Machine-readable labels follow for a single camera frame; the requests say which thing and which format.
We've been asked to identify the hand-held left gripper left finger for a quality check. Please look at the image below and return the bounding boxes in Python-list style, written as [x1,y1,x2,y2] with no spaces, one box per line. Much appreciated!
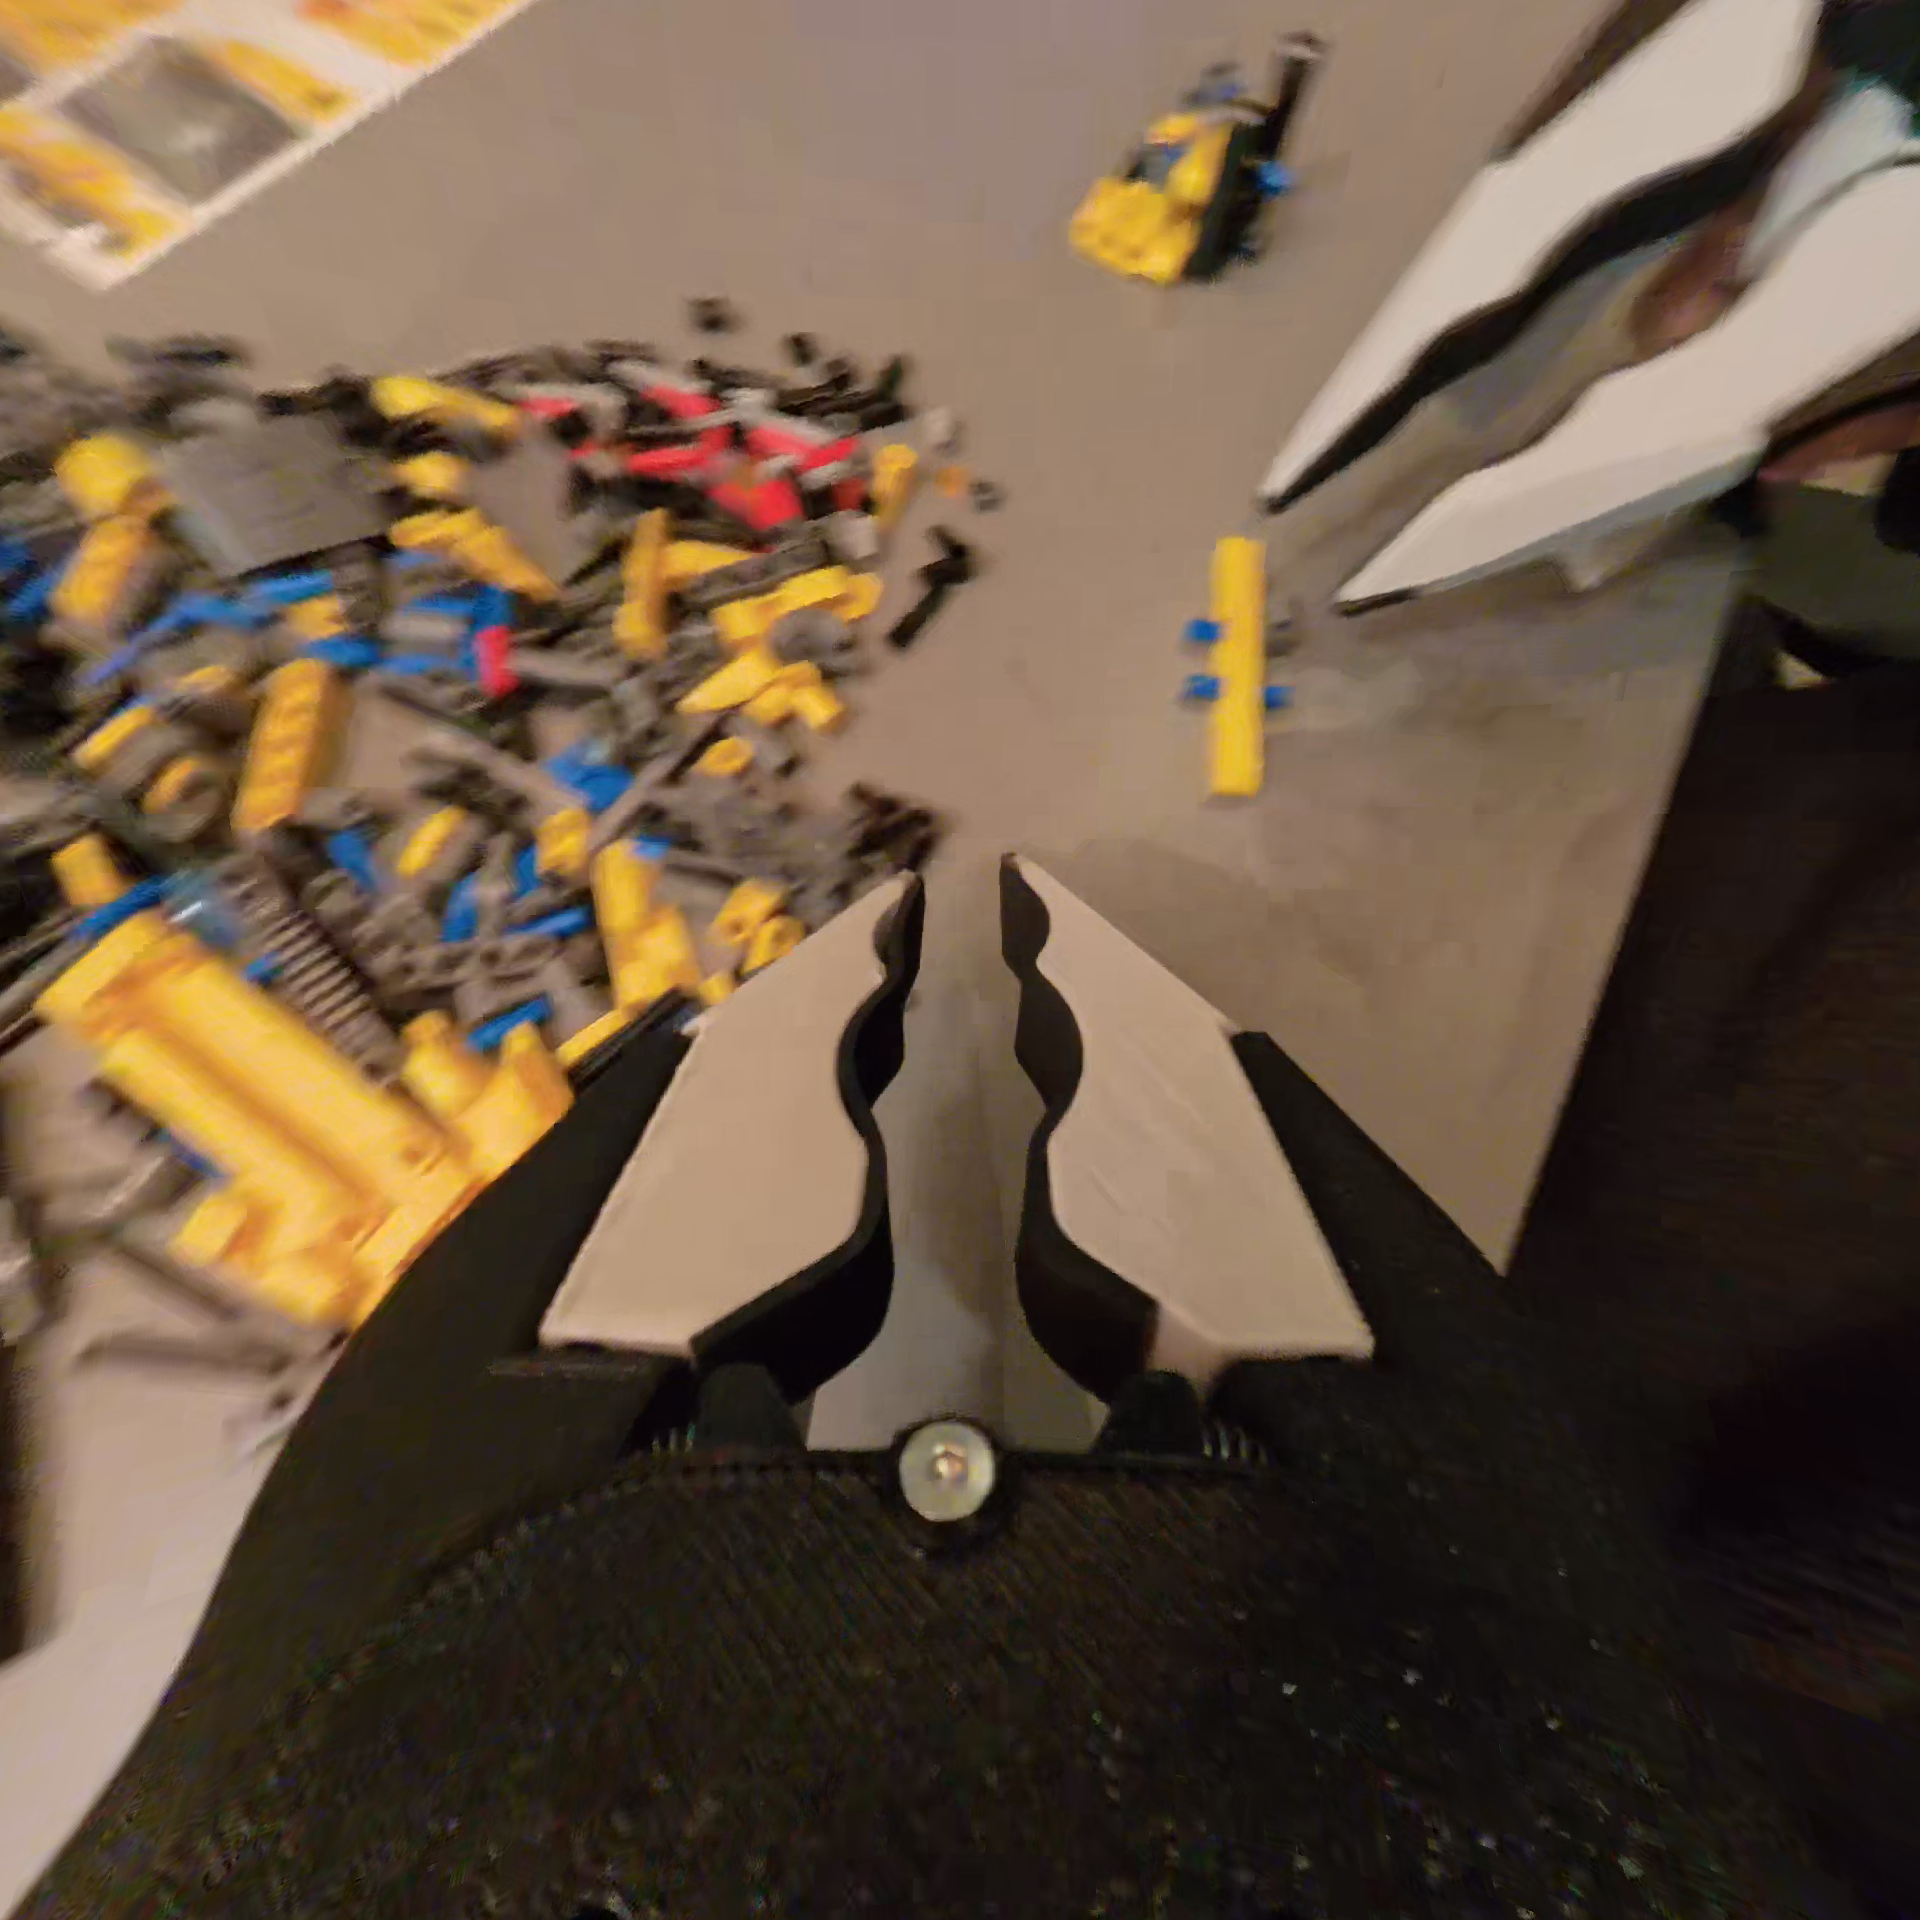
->
[538,872,923,1397]

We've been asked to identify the small yellow toy subassembly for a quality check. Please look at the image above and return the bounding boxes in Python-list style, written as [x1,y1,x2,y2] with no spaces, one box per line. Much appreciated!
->
[1065,29,1325,285]

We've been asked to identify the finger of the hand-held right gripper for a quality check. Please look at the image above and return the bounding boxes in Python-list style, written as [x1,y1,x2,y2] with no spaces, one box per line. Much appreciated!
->
[1325,154,1920,614]
[1256,0,1831,511]

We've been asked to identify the yellow toy beam with holes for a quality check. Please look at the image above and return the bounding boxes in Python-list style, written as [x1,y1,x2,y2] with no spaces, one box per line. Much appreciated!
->
[1204,537,1274,795]

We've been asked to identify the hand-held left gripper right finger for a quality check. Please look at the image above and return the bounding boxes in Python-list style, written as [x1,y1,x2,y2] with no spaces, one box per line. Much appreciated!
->
[996,854,1372,1402]

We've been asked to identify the pile of toy building parts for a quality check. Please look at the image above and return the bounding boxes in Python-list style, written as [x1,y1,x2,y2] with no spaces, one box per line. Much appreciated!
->
[0,299,1004,1332]

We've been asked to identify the yellow grey sticker sheet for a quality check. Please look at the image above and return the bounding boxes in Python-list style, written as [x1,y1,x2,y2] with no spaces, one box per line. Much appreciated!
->
[0,0,545,291]

